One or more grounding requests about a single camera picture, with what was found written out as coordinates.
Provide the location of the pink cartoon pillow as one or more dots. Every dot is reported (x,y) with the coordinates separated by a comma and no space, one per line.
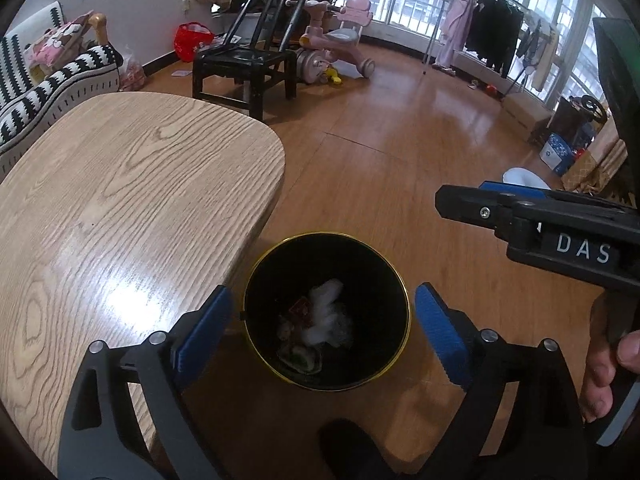
(57,45)

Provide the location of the red plastic bag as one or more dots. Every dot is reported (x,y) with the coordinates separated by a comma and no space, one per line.
(192,42)

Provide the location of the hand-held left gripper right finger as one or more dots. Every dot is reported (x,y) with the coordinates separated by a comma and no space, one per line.
(440,332)

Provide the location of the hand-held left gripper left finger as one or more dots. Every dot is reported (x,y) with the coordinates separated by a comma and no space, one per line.
(200,332)

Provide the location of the clear bag of items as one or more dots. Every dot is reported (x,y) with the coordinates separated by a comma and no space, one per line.
(132,70)

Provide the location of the black hanging garments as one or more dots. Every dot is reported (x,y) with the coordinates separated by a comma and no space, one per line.
(495,30)

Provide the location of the pink kids tricycle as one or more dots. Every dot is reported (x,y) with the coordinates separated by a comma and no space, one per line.
(335,40)

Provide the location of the blue white box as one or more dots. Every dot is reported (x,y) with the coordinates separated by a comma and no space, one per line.
(557,152)

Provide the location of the metal clothes rack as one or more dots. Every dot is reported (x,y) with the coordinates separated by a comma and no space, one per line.
(520,7)

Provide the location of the black panel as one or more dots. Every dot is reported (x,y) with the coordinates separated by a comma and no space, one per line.
(617,65)

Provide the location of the red brown small box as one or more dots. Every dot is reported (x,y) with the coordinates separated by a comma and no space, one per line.
(300,310)

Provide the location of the black bin with gold rim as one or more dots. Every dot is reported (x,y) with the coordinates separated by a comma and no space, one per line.
(370,280)

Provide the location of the yellow duck toy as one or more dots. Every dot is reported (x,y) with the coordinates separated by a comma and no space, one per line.
(332,76)

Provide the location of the beige hanging garment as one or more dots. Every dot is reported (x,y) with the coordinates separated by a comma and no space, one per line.
(544,60)

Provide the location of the white tissue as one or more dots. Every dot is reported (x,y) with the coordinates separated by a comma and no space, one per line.
(327,310)

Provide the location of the person's right hand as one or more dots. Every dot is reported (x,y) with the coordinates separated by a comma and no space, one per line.
(596,360)

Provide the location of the black wooden chair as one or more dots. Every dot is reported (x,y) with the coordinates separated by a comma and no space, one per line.
(240,62)

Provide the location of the black white striped sofa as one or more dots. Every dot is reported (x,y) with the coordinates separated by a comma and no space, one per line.
(97,25)

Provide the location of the beige woven basket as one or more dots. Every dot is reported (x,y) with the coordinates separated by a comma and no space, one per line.
(595,167)

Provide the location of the pink hanging garment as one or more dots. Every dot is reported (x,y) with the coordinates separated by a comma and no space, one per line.
(457,20)

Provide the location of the cardboard box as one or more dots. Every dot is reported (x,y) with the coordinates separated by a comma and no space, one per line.
(522,112)

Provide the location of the black white striped sofa blanket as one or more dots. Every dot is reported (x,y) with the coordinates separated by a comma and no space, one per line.
(45,90)

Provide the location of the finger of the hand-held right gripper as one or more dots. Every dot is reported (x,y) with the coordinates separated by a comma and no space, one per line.
(515,190)
(475,210)

